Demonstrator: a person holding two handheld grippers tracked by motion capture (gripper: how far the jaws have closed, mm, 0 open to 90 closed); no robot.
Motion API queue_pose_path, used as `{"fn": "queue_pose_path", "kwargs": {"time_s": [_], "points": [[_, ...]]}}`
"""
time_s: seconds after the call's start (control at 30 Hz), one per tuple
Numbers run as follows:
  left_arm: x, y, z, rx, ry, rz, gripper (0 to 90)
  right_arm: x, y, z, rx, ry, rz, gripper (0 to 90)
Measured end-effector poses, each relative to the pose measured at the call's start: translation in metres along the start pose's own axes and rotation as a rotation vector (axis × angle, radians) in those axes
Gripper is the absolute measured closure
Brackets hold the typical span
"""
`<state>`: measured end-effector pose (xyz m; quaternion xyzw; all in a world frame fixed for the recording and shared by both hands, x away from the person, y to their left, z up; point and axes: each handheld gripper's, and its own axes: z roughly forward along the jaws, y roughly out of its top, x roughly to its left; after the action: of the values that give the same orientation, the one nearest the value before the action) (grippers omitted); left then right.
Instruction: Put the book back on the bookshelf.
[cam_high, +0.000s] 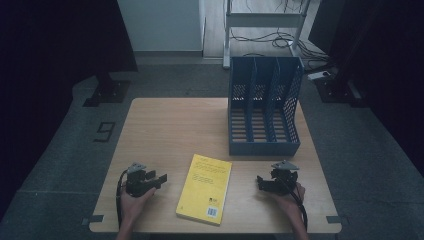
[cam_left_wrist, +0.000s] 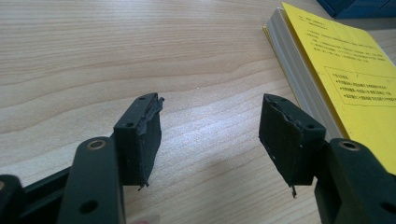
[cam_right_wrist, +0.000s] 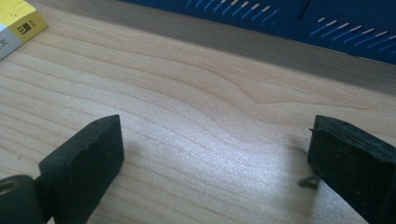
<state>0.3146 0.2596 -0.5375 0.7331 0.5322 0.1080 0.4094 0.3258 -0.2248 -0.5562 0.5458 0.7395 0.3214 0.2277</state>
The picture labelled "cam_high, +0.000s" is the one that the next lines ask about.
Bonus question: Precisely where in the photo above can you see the dark curtain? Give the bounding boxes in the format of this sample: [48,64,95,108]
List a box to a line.
[308,0,424,174]
[0,0,139,214]

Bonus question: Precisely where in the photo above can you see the white power strip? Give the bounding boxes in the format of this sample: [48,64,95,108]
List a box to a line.
[307,70,332,82]

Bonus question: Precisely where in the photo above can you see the white metal desk frame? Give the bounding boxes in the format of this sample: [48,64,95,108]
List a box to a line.
[222,0,313,70]

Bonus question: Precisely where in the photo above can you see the grey tape piece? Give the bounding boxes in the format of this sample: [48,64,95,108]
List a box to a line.
[81,214,105,226]
[325,215,349,225]

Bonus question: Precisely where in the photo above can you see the person's right hand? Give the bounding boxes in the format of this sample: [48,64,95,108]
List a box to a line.
[270,182,306,218]

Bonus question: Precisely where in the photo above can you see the person's left hand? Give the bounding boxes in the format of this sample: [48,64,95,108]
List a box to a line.
[119,187,157,224]

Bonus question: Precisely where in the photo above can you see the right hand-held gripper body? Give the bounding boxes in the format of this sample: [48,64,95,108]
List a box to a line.
[266,160,300,196]

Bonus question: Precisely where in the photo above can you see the black stand base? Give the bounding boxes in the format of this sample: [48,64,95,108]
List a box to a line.
[82,71,132,108]
[314,66,368,108]

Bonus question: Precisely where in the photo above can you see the black floor cables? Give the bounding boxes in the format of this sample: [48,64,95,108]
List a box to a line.
[229,0,331,73]

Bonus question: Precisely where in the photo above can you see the blue file rack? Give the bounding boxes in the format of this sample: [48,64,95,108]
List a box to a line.
[227,55,305,157]

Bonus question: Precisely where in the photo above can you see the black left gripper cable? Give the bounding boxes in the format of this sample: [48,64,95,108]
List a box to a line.
[115,169,130,230]

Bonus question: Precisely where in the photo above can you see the yellow book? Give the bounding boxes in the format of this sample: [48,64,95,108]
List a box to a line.
[175,153,233,227]

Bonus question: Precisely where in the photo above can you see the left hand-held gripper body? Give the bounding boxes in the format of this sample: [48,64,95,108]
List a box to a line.
[124,162,158,198]

